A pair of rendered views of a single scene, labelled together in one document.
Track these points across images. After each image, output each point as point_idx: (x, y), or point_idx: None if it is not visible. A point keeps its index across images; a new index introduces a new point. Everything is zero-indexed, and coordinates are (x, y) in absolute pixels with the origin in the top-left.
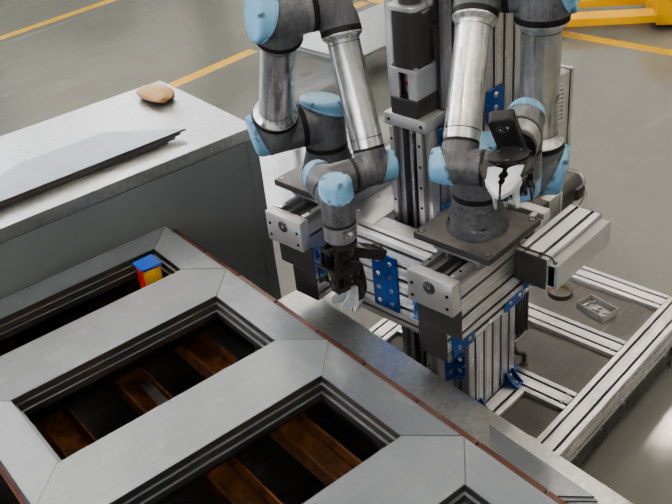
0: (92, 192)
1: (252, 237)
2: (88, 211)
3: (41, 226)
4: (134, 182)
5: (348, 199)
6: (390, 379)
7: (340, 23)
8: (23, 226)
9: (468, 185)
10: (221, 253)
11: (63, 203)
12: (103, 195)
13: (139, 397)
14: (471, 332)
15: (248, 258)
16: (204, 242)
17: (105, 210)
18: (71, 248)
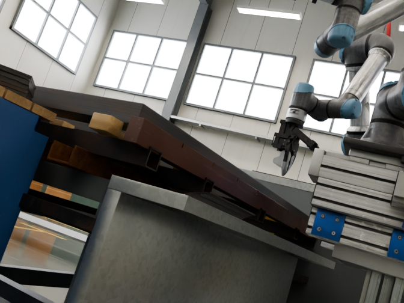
0: (291, 180)
1: (364, 275)
2: (285, 188)
3: (263, 181)
4: (313, 189)
5: (300, 90)
6: (249, 184)
7: (374, 45)
8: (257, 175)
9: (322, 45)
10: (338, 268)
11: (277, 177)
12: (296, 185)
13: None
14: (336, 229)
15: (355, 287)
16: (332, 252)
17: (292, 193)
18: None
